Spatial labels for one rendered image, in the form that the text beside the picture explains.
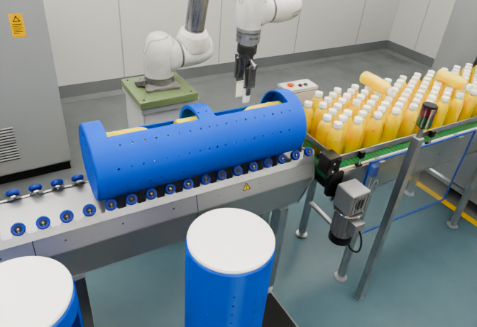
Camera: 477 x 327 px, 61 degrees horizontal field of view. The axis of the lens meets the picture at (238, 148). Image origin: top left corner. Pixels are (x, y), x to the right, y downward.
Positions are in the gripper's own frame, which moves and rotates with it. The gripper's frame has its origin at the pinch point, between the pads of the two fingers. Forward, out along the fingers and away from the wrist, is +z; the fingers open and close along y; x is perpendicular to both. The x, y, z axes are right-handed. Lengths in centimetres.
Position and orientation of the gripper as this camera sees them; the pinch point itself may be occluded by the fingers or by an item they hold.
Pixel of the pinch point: (243, 92)
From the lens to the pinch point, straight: 163.8
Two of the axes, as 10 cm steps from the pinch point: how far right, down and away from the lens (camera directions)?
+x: 8.7, -2.1, 4.5
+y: 4.9, 5.1, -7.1
